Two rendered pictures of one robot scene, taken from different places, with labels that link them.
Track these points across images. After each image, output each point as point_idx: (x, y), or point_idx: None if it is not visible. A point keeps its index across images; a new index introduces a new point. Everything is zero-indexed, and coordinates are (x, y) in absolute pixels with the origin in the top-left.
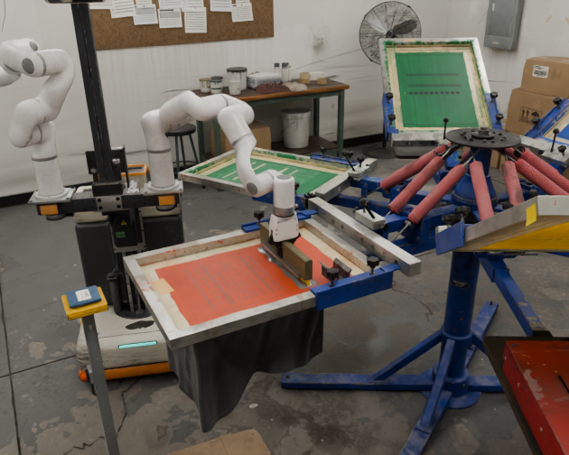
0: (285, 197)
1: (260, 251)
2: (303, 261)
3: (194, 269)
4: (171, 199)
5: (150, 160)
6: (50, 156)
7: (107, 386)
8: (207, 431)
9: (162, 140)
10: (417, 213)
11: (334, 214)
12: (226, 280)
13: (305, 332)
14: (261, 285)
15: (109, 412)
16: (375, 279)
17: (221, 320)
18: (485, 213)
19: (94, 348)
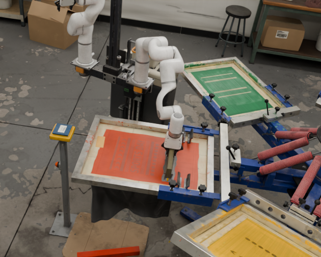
0: (174, 127)
1: None
2: (166, 167)
3: (124, 138)
4: (139, 90)
5: (135, 64)
6: (85, 43)
7: (66, 174)
8: (92, 222)
9: (142, 56)
10: (265, 169)
11: (221, 142)
12: (132, 154)
13: (158, 203)
14: (144, 167)
15: (65, 185)
16: (199, 198)
17: (102, 179)
18: (296, 194)
19: (62, 154)
